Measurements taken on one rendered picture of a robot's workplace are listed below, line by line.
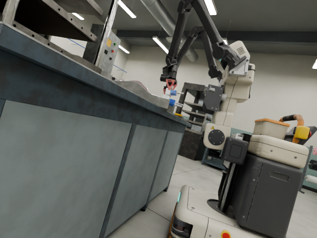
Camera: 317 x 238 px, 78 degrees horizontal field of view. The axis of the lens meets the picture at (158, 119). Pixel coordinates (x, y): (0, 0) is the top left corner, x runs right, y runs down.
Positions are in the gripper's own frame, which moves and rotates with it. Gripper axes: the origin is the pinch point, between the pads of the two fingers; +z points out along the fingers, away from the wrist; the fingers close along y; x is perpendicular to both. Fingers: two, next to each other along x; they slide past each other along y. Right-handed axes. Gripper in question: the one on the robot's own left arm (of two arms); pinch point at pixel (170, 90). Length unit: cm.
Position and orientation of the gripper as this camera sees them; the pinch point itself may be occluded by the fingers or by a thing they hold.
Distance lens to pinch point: 148.8
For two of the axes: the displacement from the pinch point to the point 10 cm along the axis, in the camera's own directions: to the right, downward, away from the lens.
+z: -1.7, 9.6, -2.1
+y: -2.9, -2.6, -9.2
